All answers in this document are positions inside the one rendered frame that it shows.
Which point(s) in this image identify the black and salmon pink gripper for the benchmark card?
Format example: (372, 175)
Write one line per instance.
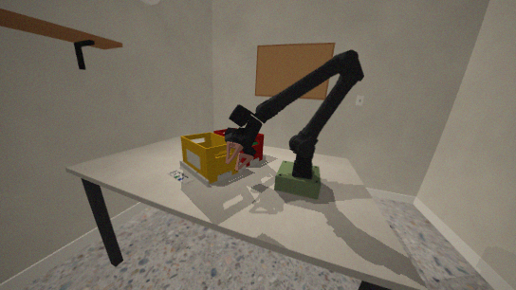
(248, 138)

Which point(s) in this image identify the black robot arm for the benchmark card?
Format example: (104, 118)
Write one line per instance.
(300, 144)

